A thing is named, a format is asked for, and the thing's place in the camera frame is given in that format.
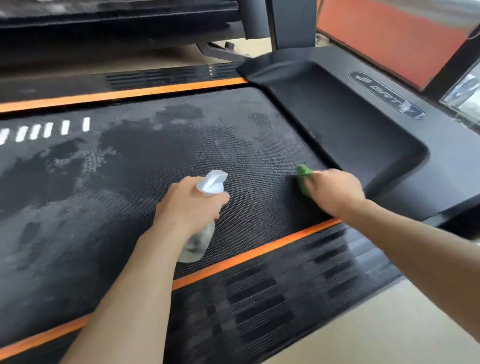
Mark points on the person's right forearm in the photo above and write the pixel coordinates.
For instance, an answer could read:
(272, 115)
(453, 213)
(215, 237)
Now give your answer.
(423, 258)

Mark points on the floor socket with clear cover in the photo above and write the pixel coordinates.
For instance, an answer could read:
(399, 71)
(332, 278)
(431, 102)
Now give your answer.
(463, 93)

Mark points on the orange panel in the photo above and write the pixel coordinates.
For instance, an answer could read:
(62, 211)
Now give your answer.
(386, 37)

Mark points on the black orange-striped treadmill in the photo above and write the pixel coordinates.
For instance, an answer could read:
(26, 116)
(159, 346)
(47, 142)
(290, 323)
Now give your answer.
(112, 33)
(112, 225)

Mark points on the person's left hand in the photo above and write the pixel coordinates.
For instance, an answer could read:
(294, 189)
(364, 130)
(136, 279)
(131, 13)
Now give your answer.
(187, 210)

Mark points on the black window frame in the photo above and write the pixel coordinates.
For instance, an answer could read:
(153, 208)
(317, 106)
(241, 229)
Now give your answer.
(453, 67)

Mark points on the person's left forearm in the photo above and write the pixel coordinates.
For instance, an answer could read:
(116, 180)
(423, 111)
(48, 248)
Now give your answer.
(131, 300)

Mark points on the clear spray bottle white trigger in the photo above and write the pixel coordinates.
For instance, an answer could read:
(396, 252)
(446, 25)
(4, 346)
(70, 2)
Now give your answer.
(195, 243)

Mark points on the person's right hand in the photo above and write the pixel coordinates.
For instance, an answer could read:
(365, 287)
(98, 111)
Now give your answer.
(337, 191)

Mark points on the green cloth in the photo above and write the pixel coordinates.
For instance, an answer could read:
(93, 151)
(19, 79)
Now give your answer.
(303, 172)

